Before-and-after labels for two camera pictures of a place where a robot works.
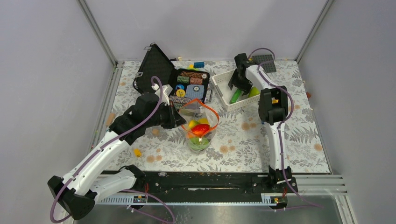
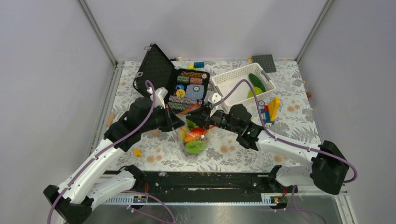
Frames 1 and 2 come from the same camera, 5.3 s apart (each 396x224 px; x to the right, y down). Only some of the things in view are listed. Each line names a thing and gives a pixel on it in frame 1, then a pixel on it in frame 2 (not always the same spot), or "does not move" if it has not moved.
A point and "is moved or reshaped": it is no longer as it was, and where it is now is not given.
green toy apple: [254, 91] does not move
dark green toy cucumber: [235, 96] is moved or reshaped
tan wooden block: [110, 119] does not move
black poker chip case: [187, 84] does not move
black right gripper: [233, 81] to [203, 116]
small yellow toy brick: [137, 152] does not move
